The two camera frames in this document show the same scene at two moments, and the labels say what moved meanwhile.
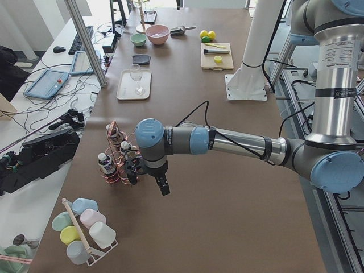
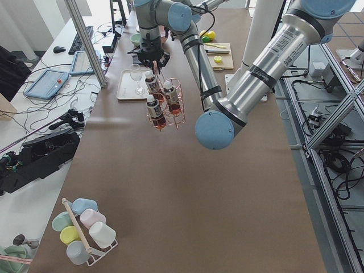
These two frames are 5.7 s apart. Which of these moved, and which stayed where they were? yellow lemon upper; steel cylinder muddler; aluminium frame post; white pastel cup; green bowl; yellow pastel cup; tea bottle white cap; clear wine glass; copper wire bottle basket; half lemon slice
Moved: tea bottle white cap; copper wire bottle basket
Stayed: yellow lemon upper; half lemon slice; aluminium frame post; green bowl; clear wine glass; steel cylinder muddler; white pastel cup; yellow pastel cup
